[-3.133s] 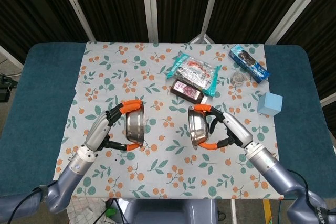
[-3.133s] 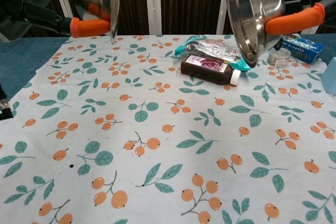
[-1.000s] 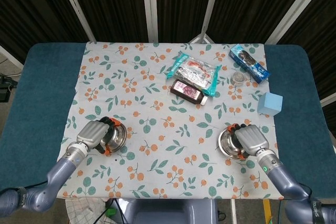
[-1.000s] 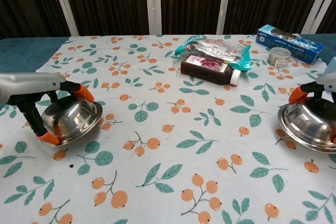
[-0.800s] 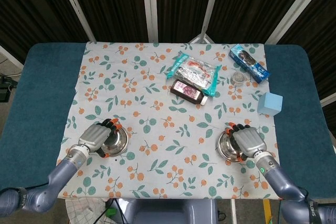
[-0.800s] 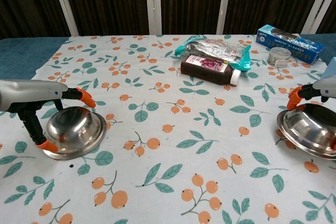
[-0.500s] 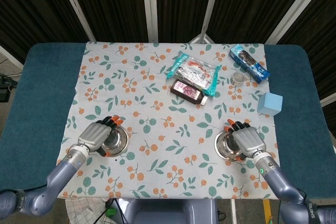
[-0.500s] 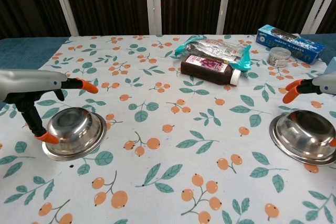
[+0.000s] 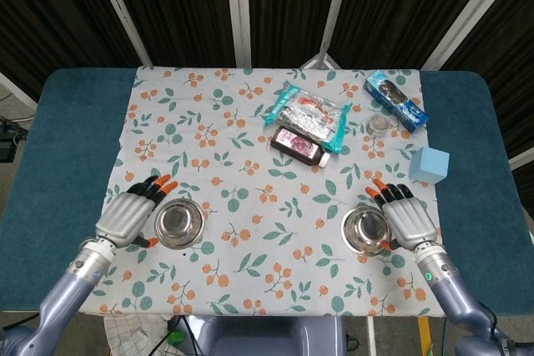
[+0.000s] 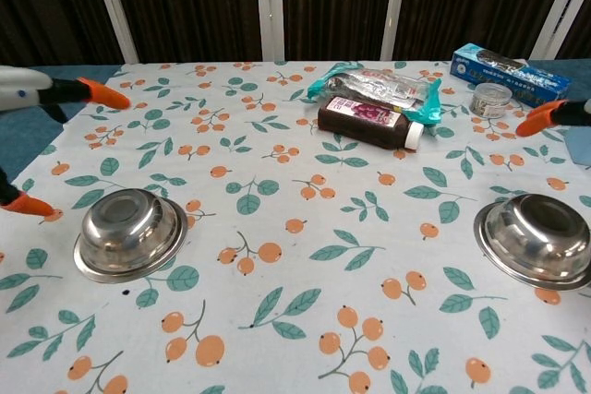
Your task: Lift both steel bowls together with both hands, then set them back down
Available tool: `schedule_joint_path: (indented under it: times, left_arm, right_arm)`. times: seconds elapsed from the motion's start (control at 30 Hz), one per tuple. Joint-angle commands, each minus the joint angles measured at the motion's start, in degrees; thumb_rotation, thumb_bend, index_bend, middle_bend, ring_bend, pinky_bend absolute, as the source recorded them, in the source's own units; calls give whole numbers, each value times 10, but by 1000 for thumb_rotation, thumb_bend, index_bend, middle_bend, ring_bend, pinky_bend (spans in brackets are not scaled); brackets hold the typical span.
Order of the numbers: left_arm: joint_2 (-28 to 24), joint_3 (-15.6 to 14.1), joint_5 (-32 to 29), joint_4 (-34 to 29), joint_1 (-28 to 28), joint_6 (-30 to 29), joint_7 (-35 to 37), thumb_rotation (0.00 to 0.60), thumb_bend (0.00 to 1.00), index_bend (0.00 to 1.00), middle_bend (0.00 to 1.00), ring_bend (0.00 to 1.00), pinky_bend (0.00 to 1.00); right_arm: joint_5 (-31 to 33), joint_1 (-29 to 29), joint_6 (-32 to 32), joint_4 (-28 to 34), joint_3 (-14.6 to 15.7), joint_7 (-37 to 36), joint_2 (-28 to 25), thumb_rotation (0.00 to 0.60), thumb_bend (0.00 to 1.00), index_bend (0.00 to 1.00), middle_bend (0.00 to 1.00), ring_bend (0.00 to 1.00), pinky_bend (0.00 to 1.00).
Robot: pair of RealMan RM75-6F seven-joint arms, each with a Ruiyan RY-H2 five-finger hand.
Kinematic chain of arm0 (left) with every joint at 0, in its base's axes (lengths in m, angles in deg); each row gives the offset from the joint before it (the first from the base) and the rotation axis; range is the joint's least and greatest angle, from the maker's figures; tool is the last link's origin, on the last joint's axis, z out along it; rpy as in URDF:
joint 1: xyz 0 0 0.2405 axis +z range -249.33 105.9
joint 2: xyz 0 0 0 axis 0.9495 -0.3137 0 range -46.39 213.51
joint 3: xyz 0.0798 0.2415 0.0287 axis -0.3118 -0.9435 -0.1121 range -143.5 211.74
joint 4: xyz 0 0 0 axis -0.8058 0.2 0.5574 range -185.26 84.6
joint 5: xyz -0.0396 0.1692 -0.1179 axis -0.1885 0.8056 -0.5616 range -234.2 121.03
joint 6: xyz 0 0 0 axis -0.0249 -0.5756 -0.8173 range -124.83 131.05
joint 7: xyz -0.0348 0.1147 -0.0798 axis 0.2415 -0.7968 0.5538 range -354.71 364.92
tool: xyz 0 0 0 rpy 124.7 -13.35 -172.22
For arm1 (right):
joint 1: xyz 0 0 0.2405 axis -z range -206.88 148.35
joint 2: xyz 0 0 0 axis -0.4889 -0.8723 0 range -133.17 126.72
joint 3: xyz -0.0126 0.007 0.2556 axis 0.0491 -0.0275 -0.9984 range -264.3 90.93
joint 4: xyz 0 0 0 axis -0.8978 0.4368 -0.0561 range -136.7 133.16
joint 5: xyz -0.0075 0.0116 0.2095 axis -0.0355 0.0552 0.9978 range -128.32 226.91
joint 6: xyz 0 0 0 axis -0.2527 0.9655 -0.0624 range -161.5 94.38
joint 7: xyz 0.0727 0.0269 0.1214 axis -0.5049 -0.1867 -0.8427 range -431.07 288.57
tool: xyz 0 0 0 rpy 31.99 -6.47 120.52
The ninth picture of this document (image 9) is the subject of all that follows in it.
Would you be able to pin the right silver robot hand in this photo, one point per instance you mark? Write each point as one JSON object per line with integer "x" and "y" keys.
{"x": 406, "y": 218}

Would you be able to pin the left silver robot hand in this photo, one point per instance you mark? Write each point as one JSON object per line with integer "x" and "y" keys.
{"x": 123, "y": 216}

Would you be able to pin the metal bowl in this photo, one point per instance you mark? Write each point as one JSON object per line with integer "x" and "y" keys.
{"x": 179, "y": 222}
{"x": 365, "y": 231}

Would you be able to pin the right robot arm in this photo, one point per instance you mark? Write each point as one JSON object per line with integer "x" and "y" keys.
{"x": 450, "y": 293}

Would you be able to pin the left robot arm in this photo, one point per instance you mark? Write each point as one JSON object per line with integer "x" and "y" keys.
{"x": 71, "y": 285}

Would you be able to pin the floral tablecloth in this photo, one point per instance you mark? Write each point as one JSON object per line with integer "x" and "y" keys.
{"x": 258, "y": 189}

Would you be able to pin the light blue foam cube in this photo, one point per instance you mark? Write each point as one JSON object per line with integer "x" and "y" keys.
{"x": 429, "y": 166}

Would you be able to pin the teal blue table cover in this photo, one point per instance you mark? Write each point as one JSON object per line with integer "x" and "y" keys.
{"x": 62, "y": 143}

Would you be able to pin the small clear round jar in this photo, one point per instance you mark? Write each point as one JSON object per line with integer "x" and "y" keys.
{"x": 379, "y": 123}

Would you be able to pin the blue cookie box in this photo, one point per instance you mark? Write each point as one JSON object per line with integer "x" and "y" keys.
{"x": 394, "y": 99}

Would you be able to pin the white checked cloth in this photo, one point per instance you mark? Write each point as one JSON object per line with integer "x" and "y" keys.
{"x": 133, "y": 337}

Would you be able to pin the small green object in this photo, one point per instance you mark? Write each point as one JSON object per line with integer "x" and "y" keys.
{"x": 176, "y": 336}

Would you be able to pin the dark juice bottle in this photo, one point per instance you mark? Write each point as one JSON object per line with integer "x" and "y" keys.
{"x": 294, "y": 145}

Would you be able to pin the black power strip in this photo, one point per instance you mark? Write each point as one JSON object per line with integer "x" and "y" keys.
{"x": 6, "y": 139}

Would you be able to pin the teal silver snack packet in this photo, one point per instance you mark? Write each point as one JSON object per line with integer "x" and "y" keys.
{"x": 310, "y": 116}

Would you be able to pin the grey blue robot torso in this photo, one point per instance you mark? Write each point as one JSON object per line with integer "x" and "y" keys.
{"x": 267, "y": 337}

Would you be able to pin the dark pleated partition screen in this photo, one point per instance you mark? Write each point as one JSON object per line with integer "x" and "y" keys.
{"x": 179, "y": 6}

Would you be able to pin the white partition frame post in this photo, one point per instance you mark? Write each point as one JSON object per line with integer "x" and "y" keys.
{"x": 16, "y": 89}
{"x": 467, "y": 18}
{"x": 238, "y": 10}
{"x": 523, "y": 158}
{"x": 121, "y": 10}
{"x": 336, "y": 1}

